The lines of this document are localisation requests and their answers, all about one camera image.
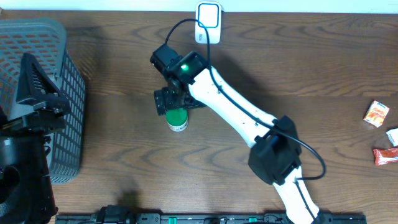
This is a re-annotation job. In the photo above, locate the green lid jar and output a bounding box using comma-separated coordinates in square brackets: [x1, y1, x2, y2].
[165, 108, 188, 132]

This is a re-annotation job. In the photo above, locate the orange tissue pack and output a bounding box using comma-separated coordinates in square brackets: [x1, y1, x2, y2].
[363, 100, 389, 128]

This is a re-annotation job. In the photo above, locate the orange snack bar wrapper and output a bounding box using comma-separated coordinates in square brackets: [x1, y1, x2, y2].
[373, 148, 397, 166]

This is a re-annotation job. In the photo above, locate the white medicine box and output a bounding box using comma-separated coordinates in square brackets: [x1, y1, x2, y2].
[386, 128, 398, 147]

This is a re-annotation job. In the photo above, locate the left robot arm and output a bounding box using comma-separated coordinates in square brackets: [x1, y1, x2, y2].
[1, 52, 71, 224]

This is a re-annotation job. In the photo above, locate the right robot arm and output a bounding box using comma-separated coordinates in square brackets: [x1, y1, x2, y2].
[150, 44, 321, 223]

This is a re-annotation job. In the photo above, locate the white barcode scanner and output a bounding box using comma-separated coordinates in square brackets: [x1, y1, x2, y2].
[195, 1, 222, 44]

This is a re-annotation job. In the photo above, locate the dark grey plastic basket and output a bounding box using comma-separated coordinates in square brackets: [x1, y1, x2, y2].
[1, 18, 86, 184]

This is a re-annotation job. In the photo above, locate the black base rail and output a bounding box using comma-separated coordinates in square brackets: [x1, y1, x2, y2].
[55, 203, 368, 224]

